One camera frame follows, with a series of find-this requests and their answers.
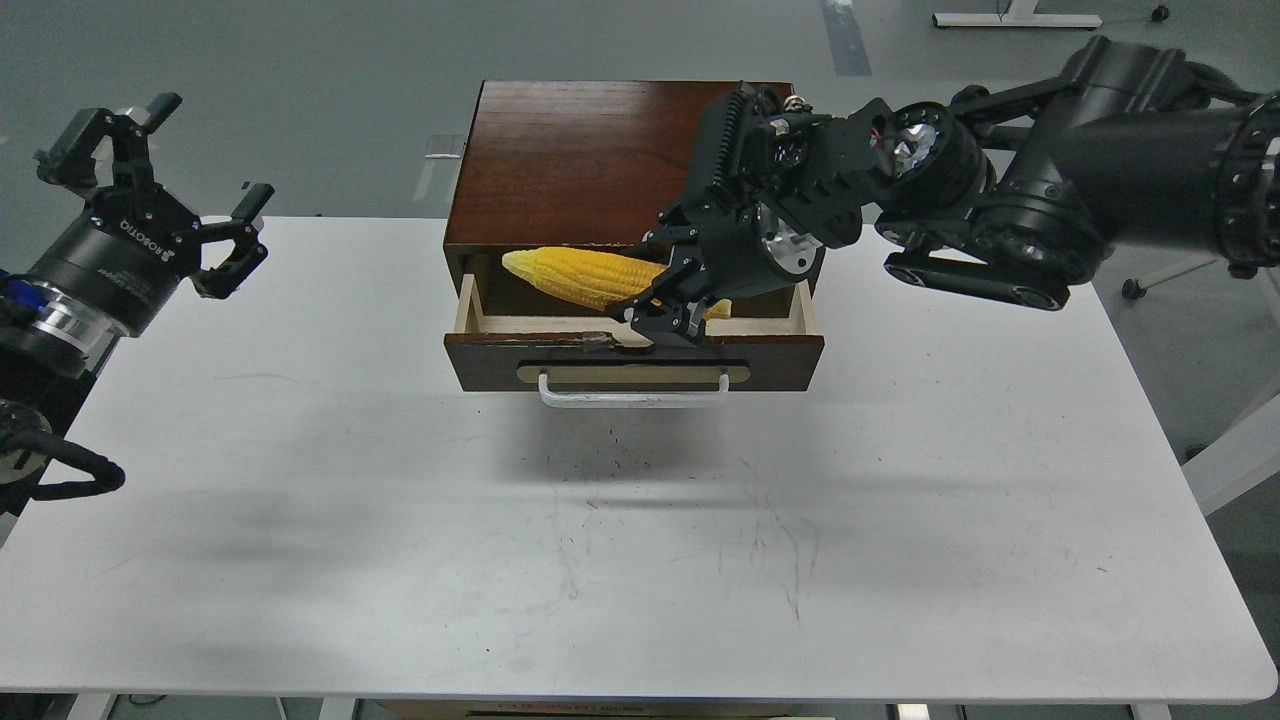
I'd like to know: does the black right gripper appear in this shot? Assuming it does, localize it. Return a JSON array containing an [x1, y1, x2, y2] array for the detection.
[[605, 83, 881, 347]]

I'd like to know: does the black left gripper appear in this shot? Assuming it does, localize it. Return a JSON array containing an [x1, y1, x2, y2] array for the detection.
[[29, 94, 275, 337]]

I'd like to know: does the yellow corn cob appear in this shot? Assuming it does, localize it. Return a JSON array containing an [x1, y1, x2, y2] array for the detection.
[[500, 246, 668, 311]]

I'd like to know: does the wooden drawer with white handle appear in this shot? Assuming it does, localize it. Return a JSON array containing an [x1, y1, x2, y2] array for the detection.
[[443, 274, 826, 393]]

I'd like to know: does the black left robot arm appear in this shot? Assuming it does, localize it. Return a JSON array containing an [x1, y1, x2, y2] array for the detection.
[[1, 94, 274, 532]]

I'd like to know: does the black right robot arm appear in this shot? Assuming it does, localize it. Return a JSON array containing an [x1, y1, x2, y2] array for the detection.
[[605, 37, 1277, 346]]

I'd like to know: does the dark wooden cabinet box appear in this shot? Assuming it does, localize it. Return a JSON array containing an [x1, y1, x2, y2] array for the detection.
[[442, 81, 826, 299]]

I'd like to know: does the white table leg base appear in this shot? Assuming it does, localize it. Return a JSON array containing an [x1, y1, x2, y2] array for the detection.
[[931, 1, 1103, 31]]

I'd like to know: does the white wheeled stand leg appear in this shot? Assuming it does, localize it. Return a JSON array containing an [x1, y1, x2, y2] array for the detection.
[[1121, 258, 1279, 302]]

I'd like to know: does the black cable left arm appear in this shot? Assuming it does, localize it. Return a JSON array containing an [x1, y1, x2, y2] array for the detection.
[[0, 425, 127, 502]]

